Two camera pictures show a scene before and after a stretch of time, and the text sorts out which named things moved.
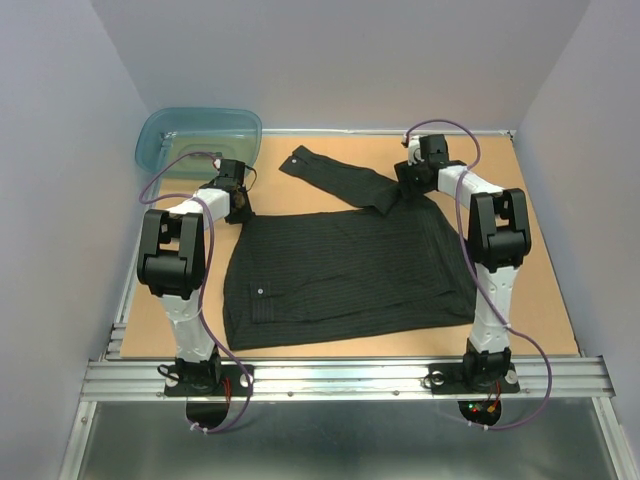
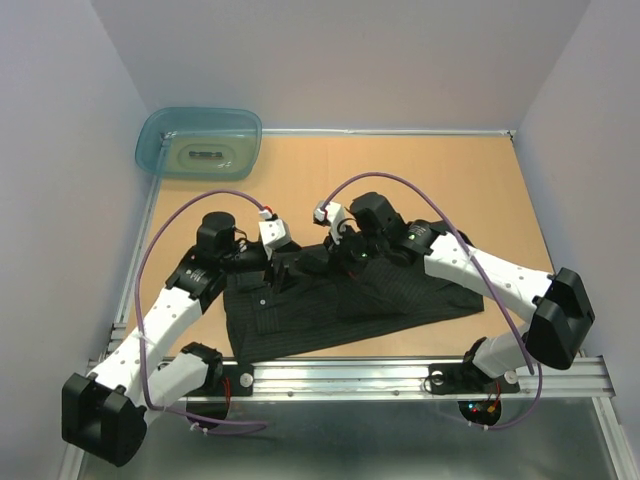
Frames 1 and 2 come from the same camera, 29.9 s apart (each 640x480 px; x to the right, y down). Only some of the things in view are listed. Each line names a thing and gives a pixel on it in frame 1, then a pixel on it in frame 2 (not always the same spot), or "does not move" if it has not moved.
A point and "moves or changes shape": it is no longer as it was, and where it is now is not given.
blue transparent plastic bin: (184, 142) does not move
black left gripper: (246, 215) to (281, 278)
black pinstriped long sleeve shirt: (311, 277) moves or changes shape
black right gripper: (402, 172) to (337, 254)
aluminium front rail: (143, 380) does not move
